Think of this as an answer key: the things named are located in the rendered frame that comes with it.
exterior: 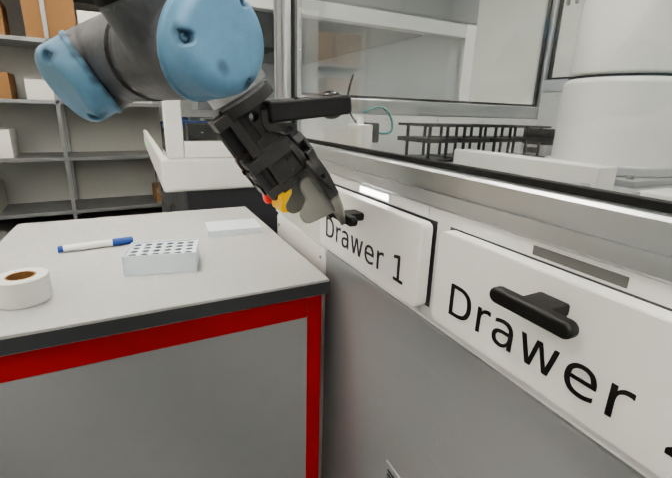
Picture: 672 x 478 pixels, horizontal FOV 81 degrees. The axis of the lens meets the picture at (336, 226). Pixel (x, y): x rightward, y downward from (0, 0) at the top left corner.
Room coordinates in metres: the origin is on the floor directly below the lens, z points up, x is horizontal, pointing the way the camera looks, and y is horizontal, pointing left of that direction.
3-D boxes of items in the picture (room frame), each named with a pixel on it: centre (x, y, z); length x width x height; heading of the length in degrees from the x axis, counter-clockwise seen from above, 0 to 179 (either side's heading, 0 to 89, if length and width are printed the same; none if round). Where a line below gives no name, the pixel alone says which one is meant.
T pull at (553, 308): (0.29, -0.17, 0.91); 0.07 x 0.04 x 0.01; 27
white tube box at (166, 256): (0.71, 0.33, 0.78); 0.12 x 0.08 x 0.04; 106
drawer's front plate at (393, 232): (0.58, -0.04, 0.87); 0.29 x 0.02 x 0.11; 27
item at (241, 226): (0.95, 0.26, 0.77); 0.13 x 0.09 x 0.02; 113
